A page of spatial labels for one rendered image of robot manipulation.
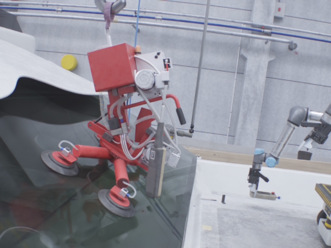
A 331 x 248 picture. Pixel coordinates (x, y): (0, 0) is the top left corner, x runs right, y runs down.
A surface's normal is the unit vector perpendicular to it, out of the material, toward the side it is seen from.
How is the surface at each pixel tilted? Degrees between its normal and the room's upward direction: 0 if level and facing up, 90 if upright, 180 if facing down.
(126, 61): 90
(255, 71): 90
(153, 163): 90
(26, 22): 90
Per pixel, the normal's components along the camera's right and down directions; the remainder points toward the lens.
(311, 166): -0.10, 0.12
